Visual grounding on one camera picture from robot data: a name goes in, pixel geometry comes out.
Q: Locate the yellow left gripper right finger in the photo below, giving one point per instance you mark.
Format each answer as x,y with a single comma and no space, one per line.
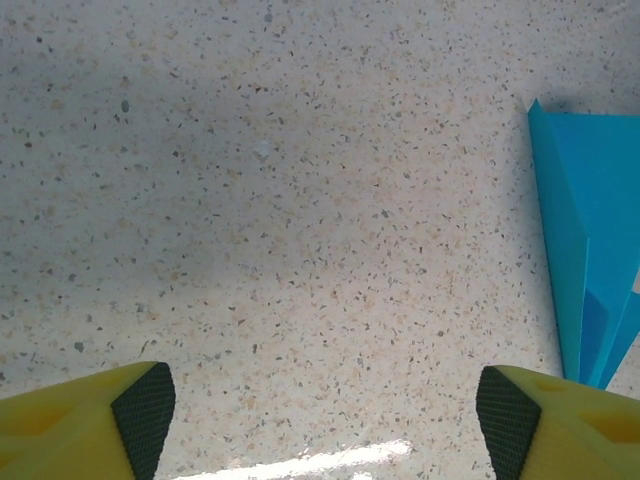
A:
575,430

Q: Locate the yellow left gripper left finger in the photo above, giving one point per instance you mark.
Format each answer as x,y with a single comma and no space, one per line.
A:
65,430

